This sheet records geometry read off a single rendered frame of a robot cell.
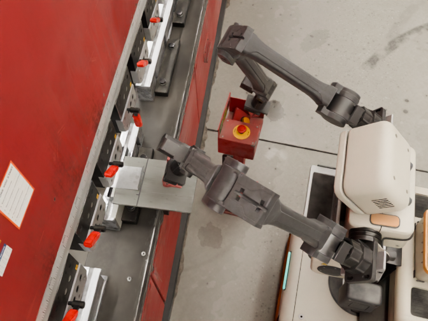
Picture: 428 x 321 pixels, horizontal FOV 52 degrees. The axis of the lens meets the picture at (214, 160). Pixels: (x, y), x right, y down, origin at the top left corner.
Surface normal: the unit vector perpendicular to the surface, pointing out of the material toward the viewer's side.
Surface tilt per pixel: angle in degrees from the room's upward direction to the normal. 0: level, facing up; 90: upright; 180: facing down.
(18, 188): 90
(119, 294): 0
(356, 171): 42
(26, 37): 90
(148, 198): 0
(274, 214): 69
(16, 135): 90
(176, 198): 0
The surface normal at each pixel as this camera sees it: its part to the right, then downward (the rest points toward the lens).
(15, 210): 0.99, 0.11
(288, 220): 0.66, 0.39
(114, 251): -0.01, -0.50
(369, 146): -0.67, -0.50
